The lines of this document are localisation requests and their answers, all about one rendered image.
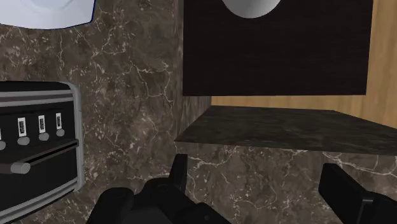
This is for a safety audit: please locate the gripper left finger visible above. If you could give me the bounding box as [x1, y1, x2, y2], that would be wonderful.
[86, 153, 231, 224]

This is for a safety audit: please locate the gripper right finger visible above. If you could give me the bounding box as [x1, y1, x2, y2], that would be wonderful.
[318, 163, 397, 224]

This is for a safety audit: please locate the black and silver toaster oven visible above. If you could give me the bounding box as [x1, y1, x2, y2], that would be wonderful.
[0, 81, 85, 224]

